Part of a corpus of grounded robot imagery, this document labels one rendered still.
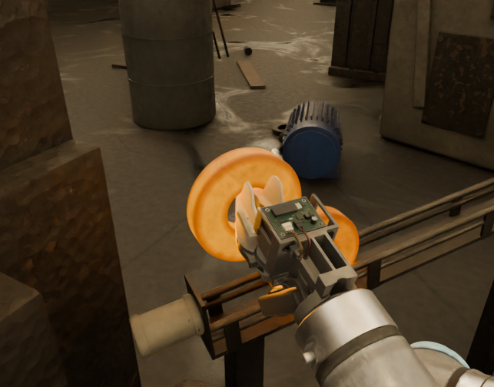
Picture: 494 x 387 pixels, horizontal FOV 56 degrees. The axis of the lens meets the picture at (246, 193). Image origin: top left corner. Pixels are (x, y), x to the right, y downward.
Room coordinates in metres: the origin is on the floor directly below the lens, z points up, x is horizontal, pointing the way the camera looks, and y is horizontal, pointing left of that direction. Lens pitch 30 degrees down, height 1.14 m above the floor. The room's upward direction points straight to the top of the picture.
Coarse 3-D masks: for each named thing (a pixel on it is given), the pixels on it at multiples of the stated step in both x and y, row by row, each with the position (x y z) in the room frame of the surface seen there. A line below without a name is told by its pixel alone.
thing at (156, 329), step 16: (176, 304) 0.47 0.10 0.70; (192, 304) 0.47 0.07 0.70; (144, 320) 0.45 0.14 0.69; (160, 320) 0.45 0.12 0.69; (176, 320) 0.45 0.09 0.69; (192, 320) 0.45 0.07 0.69; (144, 336) 0.43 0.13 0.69; (160, 336) 0.43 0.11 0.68; (176, 336) 0.44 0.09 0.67; (144, 352) 0.42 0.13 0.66
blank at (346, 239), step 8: (320, 208) 0.57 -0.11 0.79; (328, 208) 0.58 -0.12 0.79; (320, 216) 0.55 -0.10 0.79; (336, 216) 0.56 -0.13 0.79; (344, 216) 0.57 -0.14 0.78; (344, 224) 0.56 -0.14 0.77; (352, 224) 0.57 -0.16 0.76; (344, 232) 0.57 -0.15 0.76; (352, 232) 0.57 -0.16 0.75; (336, 240) 0.56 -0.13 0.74; (344, 240) 0.57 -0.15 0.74; (352, 240) 0.57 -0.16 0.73; (344, 248) 0.57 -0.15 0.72; (352, 248) 0.57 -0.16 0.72; (352, 256) 0.57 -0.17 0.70
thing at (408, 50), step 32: (416, 0) 2.60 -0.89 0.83; (448, 0) 2.49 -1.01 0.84; (480, 0) 2.38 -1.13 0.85; (416, 32) 2.55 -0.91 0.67; (448, 32) 2.46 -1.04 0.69; (480, 32) 2.36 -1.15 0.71; (416, 64) 2.53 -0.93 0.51; (448, 64) 2.43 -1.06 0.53; (480, 64) 2.32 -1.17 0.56; (384, 96) 2.69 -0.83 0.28; (416, 96) 2.51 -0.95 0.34; (448, 96) 2.40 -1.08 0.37; (480, 96) 2.29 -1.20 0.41; (384, 128) 2.65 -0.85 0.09; (416, 128) 2.51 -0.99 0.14; (448, 128) 2.38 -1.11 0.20; (480, 128) 2.26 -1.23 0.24; (480, 160) 2.25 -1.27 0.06
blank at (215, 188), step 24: (216, 168) 0.50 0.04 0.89; (240, 168) 0.50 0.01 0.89; (264, 168) 0.52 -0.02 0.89; (288, 168) 0.53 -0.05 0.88; (192, 192) 0.50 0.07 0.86; (216, 192) 0.49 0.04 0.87; (240, 192) 0.50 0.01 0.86; (288, 192) 0.53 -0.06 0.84; (192, 216) 0.48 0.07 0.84; (216, 216) 0.48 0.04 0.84; (216, 240) 0.48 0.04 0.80
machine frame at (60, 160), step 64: (0, 0) 0.59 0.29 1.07; (0, 64) 0.57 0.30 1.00; (0, 128) 0.55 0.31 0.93; (64, 128) 0.63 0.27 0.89; (0, 192) 0.48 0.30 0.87; (64, 192) 0.55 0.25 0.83; (0, 256) 0.46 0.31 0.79; (64, 256) 0.53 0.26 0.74; (64, 320) 0.51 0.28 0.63; (128, 320) 0.61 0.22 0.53; (128, 384) 0.59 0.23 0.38
